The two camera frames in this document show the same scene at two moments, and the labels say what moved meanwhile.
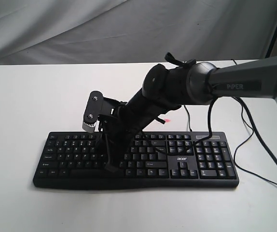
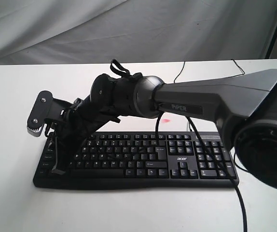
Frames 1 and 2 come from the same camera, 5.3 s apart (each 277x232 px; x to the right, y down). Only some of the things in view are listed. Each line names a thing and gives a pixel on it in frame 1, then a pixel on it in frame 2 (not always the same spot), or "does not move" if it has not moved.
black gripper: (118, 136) → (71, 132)
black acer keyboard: (158, 159) does not move
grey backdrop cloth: (85, 32) does not move
